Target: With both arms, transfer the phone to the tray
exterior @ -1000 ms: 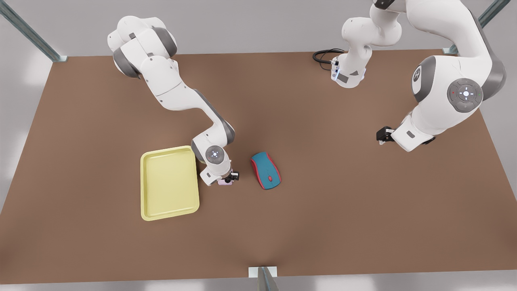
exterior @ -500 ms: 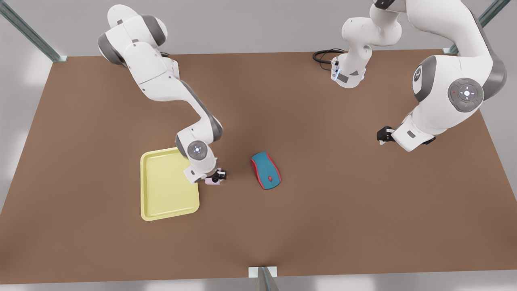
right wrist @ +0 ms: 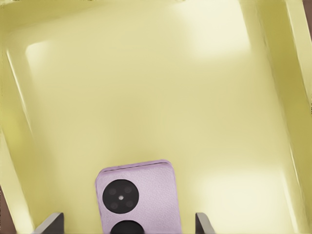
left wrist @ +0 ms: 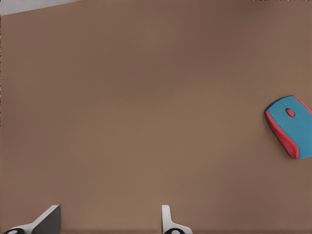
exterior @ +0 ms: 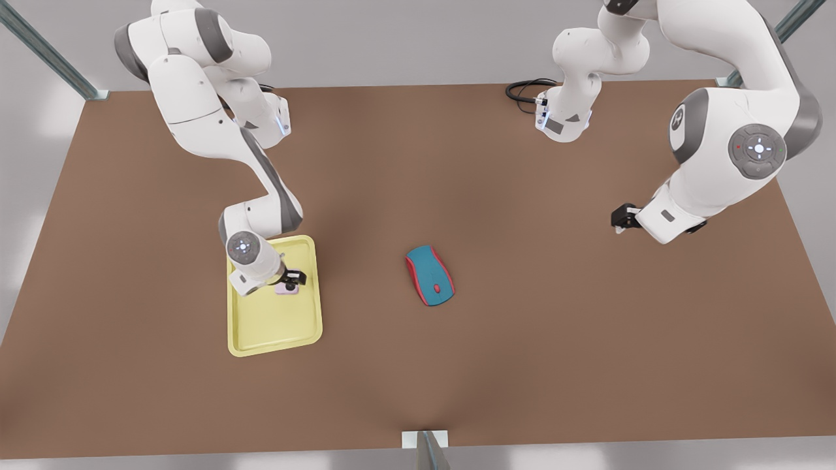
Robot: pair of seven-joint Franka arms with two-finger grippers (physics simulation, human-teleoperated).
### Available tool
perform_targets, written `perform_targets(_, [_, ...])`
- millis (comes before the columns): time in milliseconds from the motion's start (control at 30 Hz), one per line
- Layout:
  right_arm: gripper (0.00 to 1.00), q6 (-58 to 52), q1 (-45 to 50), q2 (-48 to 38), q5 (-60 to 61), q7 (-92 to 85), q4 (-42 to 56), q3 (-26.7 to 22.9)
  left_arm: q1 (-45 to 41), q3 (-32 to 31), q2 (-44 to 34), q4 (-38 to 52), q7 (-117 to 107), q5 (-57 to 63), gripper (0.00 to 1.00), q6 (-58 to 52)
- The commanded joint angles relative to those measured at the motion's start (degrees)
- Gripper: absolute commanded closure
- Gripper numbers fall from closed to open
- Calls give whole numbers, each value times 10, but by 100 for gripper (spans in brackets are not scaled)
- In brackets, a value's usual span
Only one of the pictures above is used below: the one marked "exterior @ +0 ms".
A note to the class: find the small pink block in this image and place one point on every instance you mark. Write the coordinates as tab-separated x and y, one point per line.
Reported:
287	289

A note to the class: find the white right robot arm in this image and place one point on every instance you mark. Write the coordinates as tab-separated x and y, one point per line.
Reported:
202	124

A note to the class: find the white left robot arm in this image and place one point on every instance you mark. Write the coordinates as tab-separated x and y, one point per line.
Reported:
731	130

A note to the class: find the yellow rectangular tray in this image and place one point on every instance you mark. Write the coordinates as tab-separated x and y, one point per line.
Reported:
277	313

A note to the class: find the teal and red computer mouse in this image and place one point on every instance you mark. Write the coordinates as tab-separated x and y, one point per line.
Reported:
430	275

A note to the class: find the silver frame post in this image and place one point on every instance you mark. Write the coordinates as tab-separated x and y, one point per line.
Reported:
777	36
428	450
46	49

